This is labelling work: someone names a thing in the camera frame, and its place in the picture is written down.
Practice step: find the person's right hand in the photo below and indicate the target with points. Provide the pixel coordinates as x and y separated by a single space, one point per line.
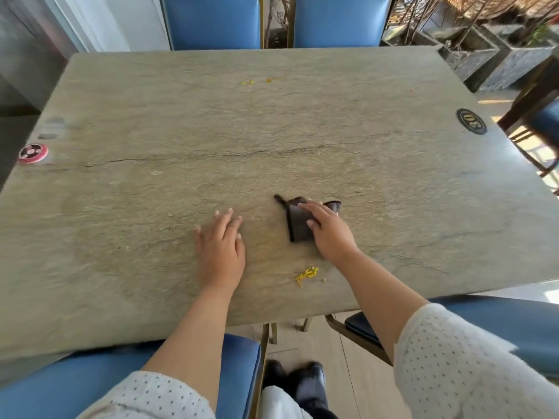
334 237

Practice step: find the person's left hand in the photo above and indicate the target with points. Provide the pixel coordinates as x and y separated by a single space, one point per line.
222 257

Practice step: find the dark grey cloth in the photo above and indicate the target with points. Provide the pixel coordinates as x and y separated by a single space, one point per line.
299 226

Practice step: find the person's right forearm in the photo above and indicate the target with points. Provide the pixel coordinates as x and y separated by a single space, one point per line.
380 296

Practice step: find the person's left forearm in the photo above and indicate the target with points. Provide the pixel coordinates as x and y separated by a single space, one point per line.
192 340

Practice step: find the scattered yellow food crumbs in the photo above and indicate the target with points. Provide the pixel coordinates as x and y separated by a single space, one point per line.
308 273

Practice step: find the grey stone table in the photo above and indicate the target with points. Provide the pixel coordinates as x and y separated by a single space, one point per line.
131 205

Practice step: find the black left shoe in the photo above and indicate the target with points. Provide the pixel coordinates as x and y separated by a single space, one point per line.
274 374

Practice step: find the black shoe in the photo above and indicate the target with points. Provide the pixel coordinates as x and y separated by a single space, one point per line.
310 381
274 374

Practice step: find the black right shoe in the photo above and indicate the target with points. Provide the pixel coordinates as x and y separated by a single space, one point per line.
310 381

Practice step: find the white dotted left sleeve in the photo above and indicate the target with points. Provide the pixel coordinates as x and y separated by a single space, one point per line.
148 399

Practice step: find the white dotted sleeve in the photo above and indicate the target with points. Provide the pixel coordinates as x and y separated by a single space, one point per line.
148 399
463 370

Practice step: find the black oval number plate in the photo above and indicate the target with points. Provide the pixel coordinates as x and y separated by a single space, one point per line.
471 122

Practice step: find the white dotted right sleeve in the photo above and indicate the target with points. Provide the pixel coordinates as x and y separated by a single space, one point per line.
463 370

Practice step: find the grey table black legs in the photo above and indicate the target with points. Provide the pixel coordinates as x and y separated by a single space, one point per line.
508 122

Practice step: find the grey square sticker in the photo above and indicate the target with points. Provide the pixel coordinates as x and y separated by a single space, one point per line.
55 121
48 136

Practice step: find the red round call button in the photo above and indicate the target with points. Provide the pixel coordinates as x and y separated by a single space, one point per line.
33 153

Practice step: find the group of rattan chairs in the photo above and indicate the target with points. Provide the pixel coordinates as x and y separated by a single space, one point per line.
480 4

